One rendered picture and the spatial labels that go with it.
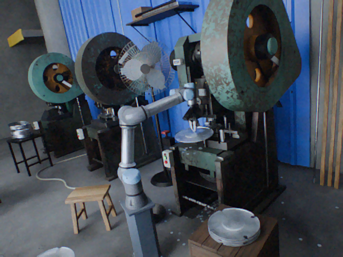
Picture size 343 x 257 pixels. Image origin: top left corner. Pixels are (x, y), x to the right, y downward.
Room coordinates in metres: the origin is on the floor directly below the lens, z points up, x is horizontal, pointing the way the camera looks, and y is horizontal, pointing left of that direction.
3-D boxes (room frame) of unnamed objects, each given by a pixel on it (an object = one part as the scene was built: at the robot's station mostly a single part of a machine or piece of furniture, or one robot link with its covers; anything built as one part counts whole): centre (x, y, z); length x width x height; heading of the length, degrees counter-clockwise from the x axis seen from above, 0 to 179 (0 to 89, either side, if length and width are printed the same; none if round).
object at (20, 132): (3.79, 2.17, 0.40); 0.45 x 0.40 x 0.79; 53
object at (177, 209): (2.29, -0.31, 0.45); 0.92 x 0.12 x 0.90; 131
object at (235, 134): (1.87, -0.49, 0.76); 0.17 x 0.06 x 0.10; 41
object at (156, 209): (1.99, 0.27, 0.04); 0.30 x 0.30 x 0.07
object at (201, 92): (1.97, -0.35, 1.04); 0.17 x 0.15 x 0.30; 131
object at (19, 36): (6.97, 3.00, 2.44); 1.25 x 0.92 x 0.27; 41
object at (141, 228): (1.52, 0.27, 0.23); 0.19 x 0.19 x 0.45; 24
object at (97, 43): (3.54, 0.47, 0.87); 1.53 x 0.99 x 1.74; 129
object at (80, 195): (2.04, 0.77, 0.16); 0.34 x 0.24 x 0.34; 85
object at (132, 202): (1.52, 0.27, 0.50); 0.15 x 0.15 x 0.10
